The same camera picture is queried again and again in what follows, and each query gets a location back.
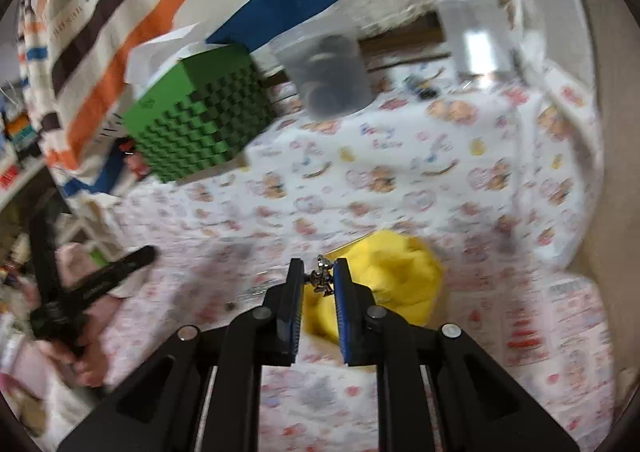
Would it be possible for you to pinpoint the printed tablecloth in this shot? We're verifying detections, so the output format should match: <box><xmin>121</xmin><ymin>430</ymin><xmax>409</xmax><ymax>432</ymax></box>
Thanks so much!
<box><xmin>50</xmin><ymin>52</ymin><xmax>621</xmax><ymax>452</ymax></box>

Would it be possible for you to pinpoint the white tissue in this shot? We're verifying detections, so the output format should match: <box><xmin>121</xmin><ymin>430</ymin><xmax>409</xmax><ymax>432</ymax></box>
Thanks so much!
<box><xmin>125</xmin><ymin>25</ymin><xmax>201</xmax><ymax>83</ymax></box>

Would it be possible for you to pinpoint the clear spray bottle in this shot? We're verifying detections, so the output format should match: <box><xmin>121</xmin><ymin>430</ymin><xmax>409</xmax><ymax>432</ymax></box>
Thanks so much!
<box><xmin>425</xmin><ymin>0</ymin><xmax>521</xmax><ymax>83</ymax></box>

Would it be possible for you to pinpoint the cluttered shelf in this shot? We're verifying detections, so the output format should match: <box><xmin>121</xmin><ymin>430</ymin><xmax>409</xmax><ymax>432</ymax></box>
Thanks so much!
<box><xmin>0</xmin><ymin>80</ymin><xmax>56</xmax><ymax>213</ymax></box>

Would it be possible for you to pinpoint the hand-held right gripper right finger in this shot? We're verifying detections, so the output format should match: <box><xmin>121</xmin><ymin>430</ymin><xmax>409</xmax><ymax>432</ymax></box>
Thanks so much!
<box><xmin>333</xmin><ymin>258</ymin><xmax>581</xmax><ymax>452</ymax></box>

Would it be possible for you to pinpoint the yellow octagonal box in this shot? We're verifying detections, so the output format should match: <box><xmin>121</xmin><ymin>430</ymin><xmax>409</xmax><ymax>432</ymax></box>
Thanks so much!
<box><xmin>300</xmin><ymin>229</ymin><xmax>446</xmax><ymax>375</ymax></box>

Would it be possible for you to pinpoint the yellow cloth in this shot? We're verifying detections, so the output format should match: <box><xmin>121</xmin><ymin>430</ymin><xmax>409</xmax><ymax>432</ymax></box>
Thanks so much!
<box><xmin>302</xmin><ymin>229</ymin><xmax>445</xmax><ymax>373</ymax></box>

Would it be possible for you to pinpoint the green checkered tissue box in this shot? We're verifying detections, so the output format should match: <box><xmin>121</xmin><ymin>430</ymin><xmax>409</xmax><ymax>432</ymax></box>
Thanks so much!
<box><xmin>122</xmin><ymin>43</ymin><xmax>277</xmax><ymax>184</ymax></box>

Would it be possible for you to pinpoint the person's left hand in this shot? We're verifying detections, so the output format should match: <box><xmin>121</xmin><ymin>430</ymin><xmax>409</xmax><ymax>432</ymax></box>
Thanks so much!
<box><xmin>47</xmin><ymin>317</ymin><xmax>113</xmax><ymax>390</ymax></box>

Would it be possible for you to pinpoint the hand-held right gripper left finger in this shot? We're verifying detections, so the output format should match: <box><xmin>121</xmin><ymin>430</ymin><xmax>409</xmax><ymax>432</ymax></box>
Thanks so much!
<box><xmin>57</xmin><ymin>258</ymin><xmax>306</xmax><ymax>452</ymax></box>

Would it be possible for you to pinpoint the silver jewelry piece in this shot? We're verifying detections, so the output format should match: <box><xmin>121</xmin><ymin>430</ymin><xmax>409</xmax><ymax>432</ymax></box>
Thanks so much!
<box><xmin>309</xmin><ymin>255</ymin><xmax>335</xmax><ymax>295</ymax></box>

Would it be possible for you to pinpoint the clear plastic container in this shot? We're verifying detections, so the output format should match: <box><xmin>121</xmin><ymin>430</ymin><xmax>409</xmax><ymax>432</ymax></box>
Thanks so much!
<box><xmin>272</xmin><ymin>30</ymin><xmax>373</xmax><ymax>118</ymax></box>

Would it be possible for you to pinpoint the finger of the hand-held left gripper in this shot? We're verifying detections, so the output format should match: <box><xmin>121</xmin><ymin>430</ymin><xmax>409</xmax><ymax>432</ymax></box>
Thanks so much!
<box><xmin>27</xmin><ymin>212</ymin><xmax>68</xmax><ymax>313</ymax></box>
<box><xmin>65</xmin><ymin>246</ymin><xmax>158</xmax><ymax>315</ymax></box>

